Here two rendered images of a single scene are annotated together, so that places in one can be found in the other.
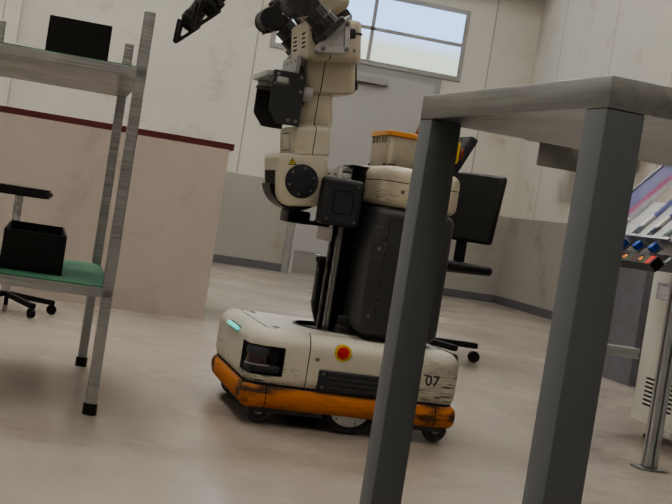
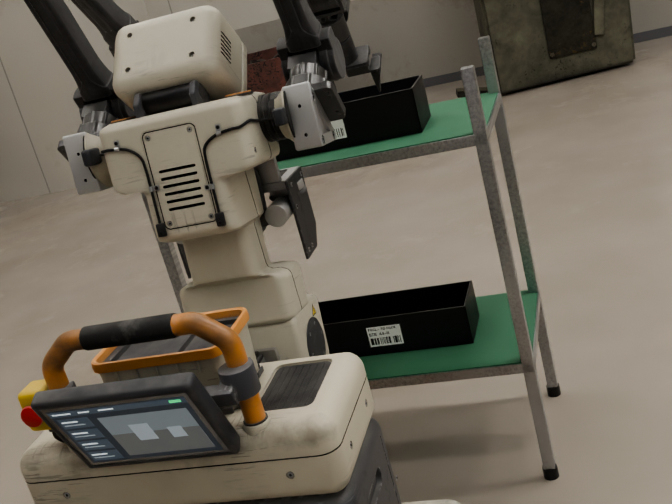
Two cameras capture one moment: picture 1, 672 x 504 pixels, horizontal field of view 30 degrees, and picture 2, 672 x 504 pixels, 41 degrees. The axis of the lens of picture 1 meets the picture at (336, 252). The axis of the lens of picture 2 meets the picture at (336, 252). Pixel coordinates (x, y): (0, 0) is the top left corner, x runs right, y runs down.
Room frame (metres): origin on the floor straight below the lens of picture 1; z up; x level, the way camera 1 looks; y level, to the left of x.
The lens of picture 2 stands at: (4.99, -1.13, 1.43)
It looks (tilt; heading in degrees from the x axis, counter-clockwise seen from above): 18 degrees down; 122
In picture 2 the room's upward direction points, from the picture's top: 15 degrees counter-clockwise
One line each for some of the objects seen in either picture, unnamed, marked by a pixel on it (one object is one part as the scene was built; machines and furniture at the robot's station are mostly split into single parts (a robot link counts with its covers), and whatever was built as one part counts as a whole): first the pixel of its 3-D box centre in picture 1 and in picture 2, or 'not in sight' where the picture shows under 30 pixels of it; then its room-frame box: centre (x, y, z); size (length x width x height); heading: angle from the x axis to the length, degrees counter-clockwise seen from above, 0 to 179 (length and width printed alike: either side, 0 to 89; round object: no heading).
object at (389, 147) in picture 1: (399, 152); (180, 365); (4.03, -0.15, 0.87); 0.23 x 0.15 x 0.11; 14
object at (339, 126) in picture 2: (74, 49); (315, 125); (3.77, 0.87, 1.01); 0.57 x 0.17 x 0.11; 14
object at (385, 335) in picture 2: (34, 245); (373, 323); (3.77, 0.90, 0.41); 0.57 x 0.17 x 0.11; 13
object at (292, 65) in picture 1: (282, 91); (238, 211); (3.93, 0.24, 0.99); 0.28 x 0.16 x 0.22; 14
